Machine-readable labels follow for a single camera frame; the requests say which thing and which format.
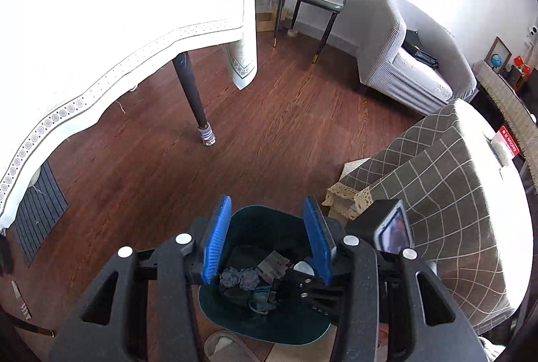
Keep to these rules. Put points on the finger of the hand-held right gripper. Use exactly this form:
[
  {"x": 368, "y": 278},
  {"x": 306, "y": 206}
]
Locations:
[
  {"x": 303, "y": 283},
  {"x": 319, "y": 303}
]

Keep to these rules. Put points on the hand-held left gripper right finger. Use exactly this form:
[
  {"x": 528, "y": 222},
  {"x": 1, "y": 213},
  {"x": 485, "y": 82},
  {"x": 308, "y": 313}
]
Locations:
[{"x": 317, "y": 244}]

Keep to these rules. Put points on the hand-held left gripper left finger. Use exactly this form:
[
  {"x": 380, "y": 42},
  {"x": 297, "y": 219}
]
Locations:
[{"x": 216, "y": 244}]

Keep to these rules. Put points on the white round lid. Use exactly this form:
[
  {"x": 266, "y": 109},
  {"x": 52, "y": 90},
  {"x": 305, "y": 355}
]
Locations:
[{"x": 303, "y": 268}]

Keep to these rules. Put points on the printed paper packet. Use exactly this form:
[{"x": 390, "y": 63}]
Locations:
[{"x": 273, "y": 263}]

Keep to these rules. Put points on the white paper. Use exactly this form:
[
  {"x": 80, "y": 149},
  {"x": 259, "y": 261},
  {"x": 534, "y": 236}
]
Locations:
[{"x": 239, "y": 278}]

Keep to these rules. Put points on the blue face mask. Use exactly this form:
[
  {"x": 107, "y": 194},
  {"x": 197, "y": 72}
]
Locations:
[{"x": 260, "y": 297}]

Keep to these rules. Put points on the teal trash bin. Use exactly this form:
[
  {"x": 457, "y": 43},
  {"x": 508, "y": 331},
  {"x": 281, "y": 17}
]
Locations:
[{"x": 260, "y": 328}]

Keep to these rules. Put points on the cream floor rug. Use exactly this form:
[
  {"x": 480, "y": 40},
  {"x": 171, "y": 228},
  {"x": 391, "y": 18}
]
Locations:
[{"x": 294, "y": 353}]

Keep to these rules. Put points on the sofa with checked cover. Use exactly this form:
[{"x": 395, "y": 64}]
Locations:
[{"x": 441, "y": 198}]

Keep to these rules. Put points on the grey slipper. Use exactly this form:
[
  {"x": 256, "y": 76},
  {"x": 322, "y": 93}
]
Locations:
[{"x": 222, "y": 347}]

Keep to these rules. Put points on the red white packet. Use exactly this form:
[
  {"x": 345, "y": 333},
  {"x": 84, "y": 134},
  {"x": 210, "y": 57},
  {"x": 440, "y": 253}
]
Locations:
[{"x": 508, "y": 139}]

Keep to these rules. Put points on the dark side cabinet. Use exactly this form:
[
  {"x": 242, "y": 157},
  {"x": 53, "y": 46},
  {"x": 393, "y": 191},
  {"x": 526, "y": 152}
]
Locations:
[{"x": 487, "y": 110}]

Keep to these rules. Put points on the white ribbed sofa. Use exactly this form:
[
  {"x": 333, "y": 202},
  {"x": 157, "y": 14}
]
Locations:
[{"x": 386, "y": 51}]

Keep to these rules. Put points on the beige fringed cloth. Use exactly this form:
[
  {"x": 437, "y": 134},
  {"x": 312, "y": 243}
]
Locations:
[{"x": 504, "y": 101}]

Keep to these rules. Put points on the black bag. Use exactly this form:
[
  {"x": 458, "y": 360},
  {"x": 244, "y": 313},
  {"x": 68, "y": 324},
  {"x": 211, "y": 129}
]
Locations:
[{"x": 414, "y": 47}]

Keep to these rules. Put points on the blue striped floor mat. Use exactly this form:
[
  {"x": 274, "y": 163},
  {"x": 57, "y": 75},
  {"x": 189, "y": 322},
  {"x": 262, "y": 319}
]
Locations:
[{"x": 38, "y": 215}]

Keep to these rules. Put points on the black gold-tipped chair leg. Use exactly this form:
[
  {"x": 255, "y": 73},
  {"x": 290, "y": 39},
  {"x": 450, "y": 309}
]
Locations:
[{"x": 38, "y": 331}]

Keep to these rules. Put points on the thin patterned strip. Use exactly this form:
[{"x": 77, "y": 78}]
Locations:
[{"x": 20, "y": 297}]

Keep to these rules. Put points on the framed globe picture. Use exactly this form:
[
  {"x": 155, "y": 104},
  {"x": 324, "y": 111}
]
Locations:
[{"x": 498, "y": 57}]

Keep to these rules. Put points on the small white floor object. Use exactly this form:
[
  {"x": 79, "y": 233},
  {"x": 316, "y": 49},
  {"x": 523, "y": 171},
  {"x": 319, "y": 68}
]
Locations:
[{"x": 292, "y": 33}]

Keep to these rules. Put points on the small red box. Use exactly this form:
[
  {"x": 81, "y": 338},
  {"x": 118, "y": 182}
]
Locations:
[{"x": 519, "y": 61}]

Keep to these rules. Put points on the cardboard box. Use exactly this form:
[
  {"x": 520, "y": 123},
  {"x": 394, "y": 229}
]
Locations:
[{"x": 267, "y": 19}]

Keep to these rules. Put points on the white security camera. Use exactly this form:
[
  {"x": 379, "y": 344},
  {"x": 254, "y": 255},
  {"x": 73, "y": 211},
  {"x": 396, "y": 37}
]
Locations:
[{"x": 533, "y": 30}]

